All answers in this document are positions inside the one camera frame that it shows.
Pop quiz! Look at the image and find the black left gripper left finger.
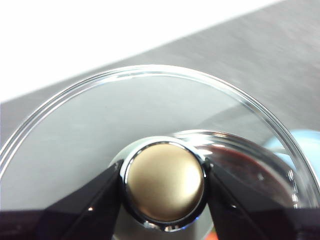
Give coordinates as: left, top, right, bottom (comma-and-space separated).
0, 159, 125, 240

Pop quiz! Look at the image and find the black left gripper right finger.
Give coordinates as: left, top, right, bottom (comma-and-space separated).
203, 162, 320, 240

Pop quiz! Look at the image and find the glass lid with green knob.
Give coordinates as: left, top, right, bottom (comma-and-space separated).
0, 64, 320, 240

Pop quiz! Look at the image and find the blue plate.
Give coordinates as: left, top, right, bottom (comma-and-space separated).
264, 128, 320, 176

